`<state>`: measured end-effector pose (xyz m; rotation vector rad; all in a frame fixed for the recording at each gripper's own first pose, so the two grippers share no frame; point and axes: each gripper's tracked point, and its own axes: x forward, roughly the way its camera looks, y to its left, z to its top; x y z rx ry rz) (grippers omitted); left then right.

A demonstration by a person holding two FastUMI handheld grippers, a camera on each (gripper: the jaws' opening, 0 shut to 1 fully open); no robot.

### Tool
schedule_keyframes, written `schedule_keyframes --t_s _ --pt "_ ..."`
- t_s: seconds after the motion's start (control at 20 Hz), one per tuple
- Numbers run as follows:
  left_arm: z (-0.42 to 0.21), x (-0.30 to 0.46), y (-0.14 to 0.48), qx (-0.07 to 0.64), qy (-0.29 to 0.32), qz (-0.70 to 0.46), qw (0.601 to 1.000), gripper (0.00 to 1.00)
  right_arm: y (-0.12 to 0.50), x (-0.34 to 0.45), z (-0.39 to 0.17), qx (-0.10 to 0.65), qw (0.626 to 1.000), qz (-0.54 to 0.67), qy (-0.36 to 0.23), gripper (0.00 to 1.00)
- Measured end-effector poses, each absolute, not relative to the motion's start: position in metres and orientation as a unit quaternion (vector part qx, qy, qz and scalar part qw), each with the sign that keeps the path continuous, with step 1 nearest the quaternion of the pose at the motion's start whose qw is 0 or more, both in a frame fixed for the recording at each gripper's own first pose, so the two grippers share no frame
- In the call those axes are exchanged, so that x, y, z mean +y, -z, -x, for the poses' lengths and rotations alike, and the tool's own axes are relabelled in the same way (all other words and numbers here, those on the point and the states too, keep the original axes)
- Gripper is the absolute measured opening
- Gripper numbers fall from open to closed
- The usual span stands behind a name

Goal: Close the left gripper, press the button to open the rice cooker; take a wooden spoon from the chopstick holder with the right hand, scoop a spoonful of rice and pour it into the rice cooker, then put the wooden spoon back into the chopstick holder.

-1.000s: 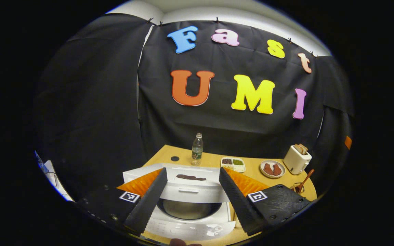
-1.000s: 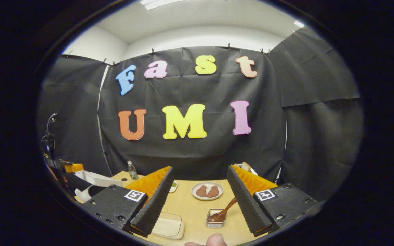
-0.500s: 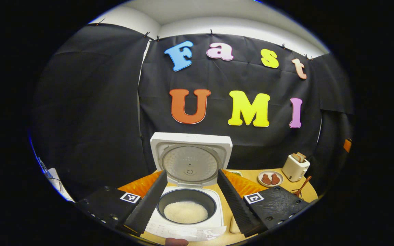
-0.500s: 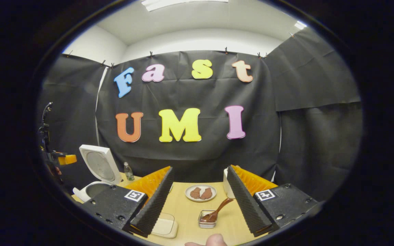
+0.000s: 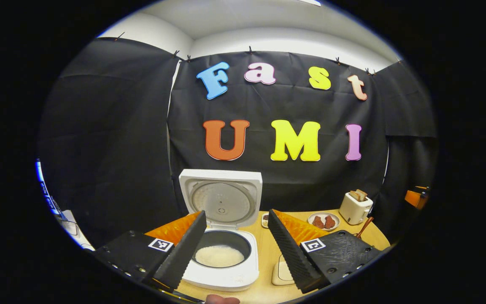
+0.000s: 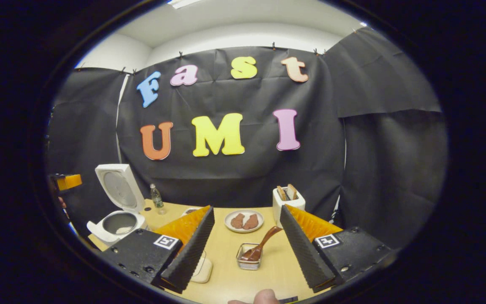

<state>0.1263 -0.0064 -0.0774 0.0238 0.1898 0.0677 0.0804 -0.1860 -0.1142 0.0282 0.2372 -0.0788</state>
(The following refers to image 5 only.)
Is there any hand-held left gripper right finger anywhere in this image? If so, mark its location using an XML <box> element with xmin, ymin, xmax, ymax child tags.
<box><xmin>267</xmin><ymin>209</ymin><xmax>385</xmax><ymax>294</ymax></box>

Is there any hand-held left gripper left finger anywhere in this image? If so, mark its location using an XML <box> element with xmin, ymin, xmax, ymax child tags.
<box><xmin>93</xmin><ymin>210</ymin><xmax>208</xmax><ymax>292</ymax></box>

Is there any heap of white rice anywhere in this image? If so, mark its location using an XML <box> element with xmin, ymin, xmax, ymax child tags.
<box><xmin>195</xmin><ymin>246</ymin><xmax>245</xmax><ymax>268</ymax></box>
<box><xmin>278</xmin><ymin>261</ymin><xmax>295</xmax><ymax>282</ymax></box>

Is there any white rice cooker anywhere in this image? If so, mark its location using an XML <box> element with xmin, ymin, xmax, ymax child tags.
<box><xmin>179</xmin><ymin>169</ymin><xmax>264</xmax><ymax>292</ymax></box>

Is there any brown wooden spoon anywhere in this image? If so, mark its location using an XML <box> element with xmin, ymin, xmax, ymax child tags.
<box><xmin>355</xmin><ymin>217</ymin><xmax>375</xmax><ymax>239</ymax></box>

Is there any clear plastic tray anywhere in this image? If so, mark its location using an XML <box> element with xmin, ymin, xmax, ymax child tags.
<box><xmin>272</xmin><ymin>253</ymin><xmax>297</xmax><ymax>286</ymax></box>

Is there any white round plate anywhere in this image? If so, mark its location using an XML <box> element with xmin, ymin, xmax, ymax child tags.
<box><xmin>308</xmin><ymin>212</ymin><xmax>340</xmax><ymax>231</ymax></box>

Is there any white toaster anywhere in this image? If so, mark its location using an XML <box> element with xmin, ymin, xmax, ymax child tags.
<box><xmin>339</xmin><ymin>192</ymin><xmax>373</xmax><ymax>225</ymax></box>

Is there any white device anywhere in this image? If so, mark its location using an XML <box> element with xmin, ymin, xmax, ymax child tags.
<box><xmin>57</xmin><ymin>210</ymin><xmax>96</xmax><ymax>250</ymax></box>

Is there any black backdrop cloth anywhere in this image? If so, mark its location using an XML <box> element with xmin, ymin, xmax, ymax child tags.
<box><xmin>38</xmin><ymin>37</ymin><xmax>437</xmax><ymax>247</ymax></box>

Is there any lit computer screen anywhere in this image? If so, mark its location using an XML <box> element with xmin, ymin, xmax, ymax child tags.
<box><xmin>36</xmin><ymin>160</ymin><xmax>62</xmax><ymax>216</ymax></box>

